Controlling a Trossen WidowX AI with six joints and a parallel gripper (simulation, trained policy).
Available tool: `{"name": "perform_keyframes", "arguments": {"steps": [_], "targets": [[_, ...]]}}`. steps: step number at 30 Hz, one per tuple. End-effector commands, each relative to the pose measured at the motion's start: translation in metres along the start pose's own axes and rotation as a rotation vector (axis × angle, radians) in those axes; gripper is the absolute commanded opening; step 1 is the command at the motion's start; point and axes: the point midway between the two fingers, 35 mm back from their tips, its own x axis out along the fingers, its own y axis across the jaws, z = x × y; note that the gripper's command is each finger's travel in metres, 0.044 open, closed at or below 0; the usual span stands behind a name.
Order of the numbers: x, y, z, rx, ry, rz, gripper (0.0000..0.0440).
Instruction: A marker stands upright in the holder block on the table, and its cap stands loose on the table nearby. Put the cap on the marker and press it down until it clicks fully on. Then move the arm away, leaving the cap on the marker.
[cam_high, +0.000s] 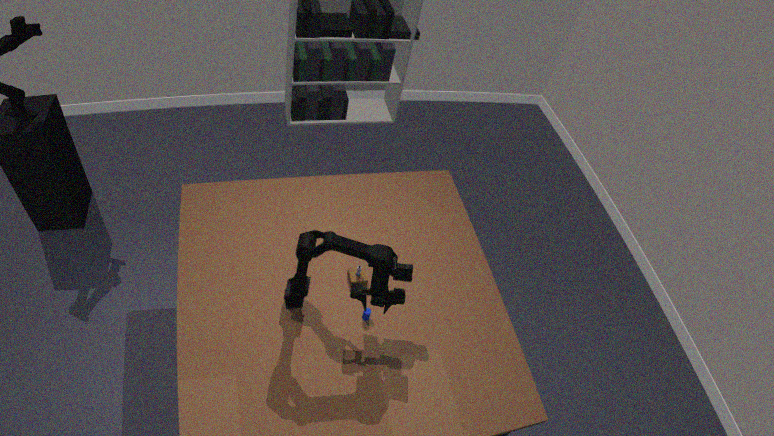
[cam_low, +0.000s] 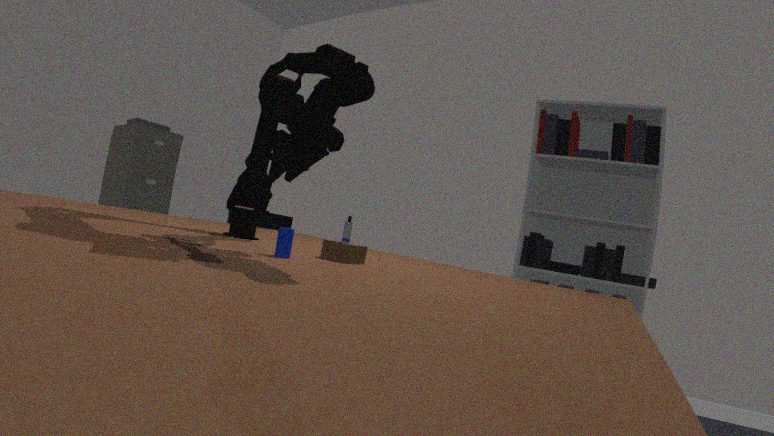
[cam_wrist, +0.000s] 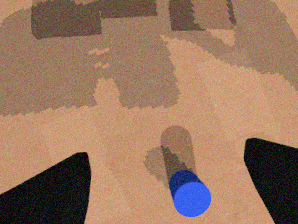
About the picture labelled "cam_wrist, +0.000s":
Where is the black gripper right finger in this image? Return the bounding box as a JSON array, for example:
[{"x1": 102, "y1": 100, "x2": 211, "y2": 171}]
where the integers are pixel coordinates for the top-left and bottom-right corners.
[{"x1": 243, "y1": 137, "x2": 298, "y2": 224}]

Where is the blue cylinder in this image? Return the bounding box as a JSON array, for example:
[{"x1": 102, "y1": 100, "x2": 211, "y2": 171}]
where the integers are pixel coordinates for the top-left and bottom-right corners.
[{"x1": 169, "y1": 169, "x2": 212, "y2": 217}]

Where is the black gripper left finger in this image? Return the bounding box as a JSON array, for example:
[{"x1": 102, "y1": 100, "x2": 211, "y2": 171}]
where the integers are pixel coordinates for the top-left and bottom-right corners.
[{"x1": 0, "y1": 152, "x2": 92, "y2": 224}]

